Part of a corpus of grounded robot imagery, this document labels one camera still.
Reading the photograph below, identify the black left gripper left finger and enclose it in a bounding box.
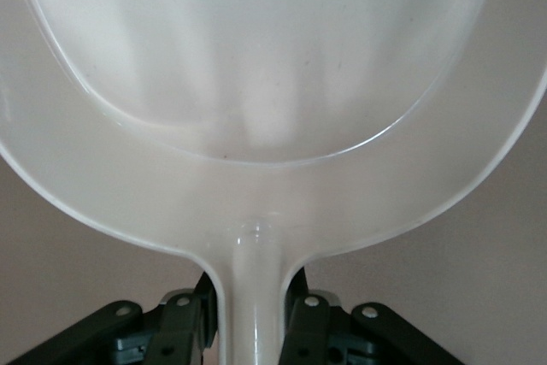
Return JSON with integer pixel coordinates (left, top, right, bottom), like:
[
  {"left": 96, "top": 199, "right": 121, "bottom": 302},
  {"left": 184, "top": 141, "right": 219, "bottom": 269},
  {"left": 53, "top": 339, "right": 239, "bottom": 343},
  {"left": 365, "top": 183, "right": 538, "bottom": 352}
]
[{"left": 8, "top": 269, "right": 220, "bottom": 365}]

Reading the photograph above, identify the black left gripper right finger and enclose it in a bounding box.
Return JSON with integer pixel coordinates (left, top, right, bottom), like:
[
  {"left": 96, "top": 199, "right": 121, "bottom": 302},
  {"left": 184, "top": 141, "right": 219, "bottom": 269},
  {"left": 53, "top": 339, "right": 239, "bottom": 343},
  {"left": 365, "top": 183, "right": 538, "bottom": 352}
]
[{"left": 278, "top": 268, "right": 465, "bottom": 365}]

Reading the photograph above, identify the beige plastic dustpan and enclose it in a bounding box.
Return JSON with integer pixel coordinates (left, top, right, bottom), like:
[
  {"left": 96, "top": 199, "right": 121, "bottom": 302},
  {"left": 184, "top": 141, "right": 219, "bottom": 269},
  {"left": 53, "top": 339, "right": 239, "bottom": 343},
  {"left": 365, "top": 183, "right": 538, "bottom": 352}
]
[{"left": 0, "top": 0, "right": 547, "bottom": 365}]

